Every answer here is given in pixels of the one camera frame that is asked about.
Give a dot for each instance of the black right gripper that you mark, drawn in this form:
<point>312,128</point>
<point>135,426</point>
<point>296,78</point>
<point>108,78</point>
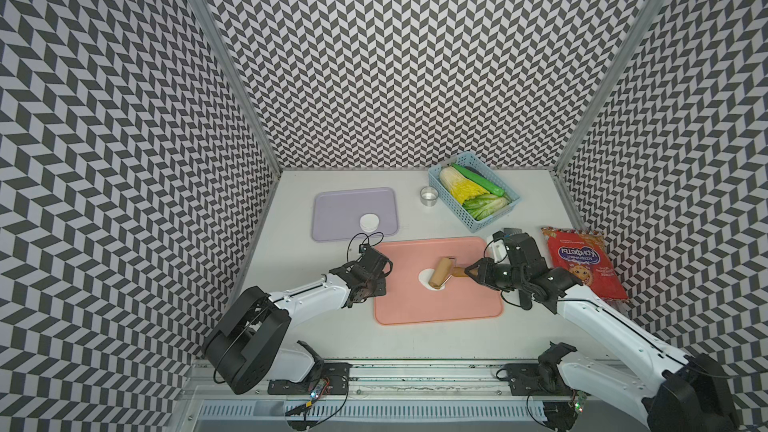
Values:
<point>483,264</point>

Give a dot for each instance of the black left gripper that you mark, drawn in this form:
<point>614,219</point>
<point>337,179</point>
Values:
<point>381,286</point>

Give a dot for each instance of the wooden rolling pin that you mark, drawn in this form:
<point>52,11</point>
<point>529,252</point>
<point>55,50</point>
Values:
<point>446,269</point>

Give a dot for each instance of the white dough piece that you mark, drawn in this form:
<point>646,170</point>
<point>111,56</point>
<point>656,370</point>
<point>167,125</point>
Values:
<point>424,278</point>

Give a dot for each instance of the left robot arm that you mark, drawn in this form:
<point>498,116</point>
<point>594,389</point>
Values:
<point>247,345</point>

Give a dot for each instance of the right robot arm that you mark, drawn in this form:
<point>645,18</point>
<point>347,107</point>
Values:
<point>659,385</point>

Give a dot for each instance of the stack of white dumpling wrappers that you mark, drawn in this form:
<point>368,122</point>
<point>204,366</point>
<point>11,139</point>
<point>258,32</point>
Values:
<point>369,222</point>

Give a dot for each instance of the pink cutting board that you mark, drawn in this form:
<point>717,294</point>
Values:
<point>408,302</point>

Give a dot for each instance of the green lettuce leaves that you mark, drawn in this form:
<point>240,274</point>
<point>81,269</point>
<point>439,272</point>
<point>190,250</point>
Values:
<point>484,206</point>

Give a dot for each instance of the purple plastic tray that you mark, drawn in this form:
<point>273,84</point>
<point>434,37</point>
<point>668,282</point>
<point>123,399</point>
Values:
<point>336,214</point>

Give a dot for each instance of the yellow napa cabbage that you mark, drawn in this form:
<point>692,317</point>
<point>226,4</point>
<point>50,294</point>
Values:
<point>458,186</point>

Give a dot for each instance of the red snack bag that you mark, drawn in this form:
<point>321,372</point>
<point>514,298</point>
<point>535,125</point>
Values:
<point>583,253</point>

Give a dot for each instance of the light blue perforated plastic basket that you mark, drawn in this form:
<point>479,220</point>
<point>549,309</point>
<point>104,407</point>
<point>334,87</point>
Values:
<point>471,162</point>

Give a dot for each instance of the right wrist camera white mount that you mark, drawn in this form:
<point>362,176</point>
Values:
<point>496,250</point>

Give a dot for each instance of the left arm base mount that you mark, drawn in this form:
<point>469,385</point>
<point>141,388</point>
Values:
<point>298,370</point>

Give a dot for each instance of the metal base rail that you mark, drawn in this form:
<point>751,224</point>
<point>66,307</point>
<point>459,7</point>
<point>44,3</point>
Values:
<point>397,395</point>

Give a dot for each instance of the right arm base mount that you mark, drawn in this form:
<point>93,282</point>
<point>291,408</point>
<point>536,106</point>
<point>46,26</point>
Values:
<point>541,377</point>

